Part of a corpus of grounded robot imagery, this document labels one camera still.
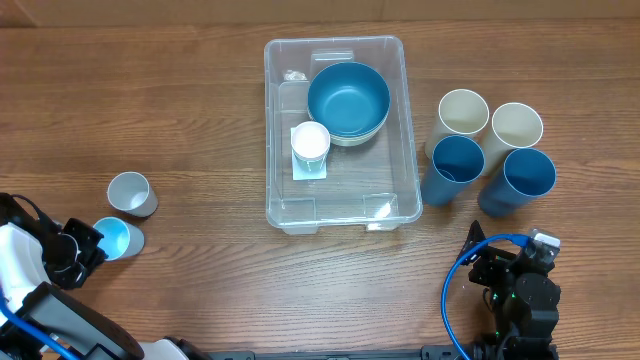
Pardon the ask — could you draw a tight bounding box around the small light blue cup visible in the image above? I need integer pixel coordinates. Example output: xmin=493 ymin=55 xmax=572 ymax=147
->
xmin=93 ymin=217 xmax=145 ymax=261

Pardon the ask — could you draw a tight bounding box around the cream bowl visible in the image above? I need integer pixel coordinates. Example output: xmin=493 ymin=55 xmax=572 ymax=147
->
xmin=311 ymin=117 xmax=386 ymax=147

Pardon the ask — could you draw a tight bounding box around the dark blue bowl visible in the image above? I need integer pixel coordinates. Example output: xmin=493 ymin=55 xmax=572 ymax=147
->
xmin=307 ymin=62 xmax=391 ymax=138

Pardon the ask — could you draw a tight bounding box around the small mint green cup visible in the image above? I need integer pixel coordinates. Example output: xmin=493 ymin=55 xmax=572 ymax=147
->
xmin=293 ymin=153 xmax=327 ymax=174

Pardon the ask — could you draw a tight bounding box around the small pink cup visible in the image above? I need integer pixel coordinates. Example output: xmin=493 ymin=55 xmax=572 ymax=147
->
xmin=291 ymin=121 xmax=331 ymax=161

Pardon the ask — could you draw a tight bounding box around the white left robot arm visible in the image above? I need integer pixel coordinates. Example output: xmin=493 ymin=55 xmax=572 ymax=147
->
xmin=1 ymin=193 xmax=206 ymax=360

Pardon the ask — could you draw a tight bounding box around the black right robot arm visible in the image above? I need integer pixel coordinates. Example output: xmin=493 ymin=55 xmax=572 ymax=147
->
xmin=462 ymin=229 xmax=561 ymax=360

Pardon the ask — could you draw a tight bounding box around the tall blue cup left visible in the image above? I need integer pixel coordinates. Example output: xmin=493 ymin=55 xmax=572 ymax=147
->
xmin=421 ymin=135 xmax=485 ymax=207

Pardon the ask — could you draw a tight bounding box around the tall blue cup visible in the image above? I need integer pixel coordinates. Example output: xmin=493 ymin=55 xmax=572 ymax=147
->
xmin=478 ymin=148 xmax=557 ymax=217
xmin=421 ymin=135 xmax=485 ymax=207

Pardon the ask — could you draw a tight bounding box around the tall blue cup right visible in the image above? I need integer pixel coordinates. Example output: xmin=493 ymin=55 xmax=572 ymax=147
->
xmin=478 ymin=148 xmax=557 ymax=217

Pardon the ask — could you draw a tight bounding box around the small grey cup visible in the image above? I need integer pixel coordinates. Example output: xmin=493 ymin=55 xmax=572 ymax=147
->
xmin=107 ymin=171 xmax=158 ymax=217

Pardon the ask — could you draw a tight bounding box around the clear plastic storage bin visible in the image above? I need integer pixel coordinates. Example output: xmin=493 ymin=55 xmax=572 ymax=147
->
xmin=264 ymin=35 xmax=423 ymax=235

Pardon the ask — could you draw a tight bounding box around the tall cream cup right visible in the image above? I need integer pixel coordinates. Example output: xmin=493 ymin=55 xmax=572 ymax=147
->
xmin=480 ymin=102 xmax=544 ymax=176

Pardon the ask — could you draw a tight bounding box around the tall cream cup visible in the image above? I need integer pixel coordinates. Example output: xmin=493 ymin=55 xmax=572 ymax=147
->
xmin=480 ymin=102 xmax=544 ymax=176
xmin=424 ymin=89 xmax=490 ymax=158

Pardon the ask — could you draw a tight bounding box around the tall cream cup left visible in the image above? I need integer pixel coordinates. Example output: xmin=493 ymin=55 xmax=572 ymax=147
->
xmin=424 ymin=89 xmax=490 ymax=158

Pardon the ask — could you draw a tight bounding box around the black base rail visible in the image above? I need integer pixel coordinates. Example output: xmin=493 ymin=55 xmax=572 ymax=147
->
xmin=207 ymin=345 xmax=464 ymax=360

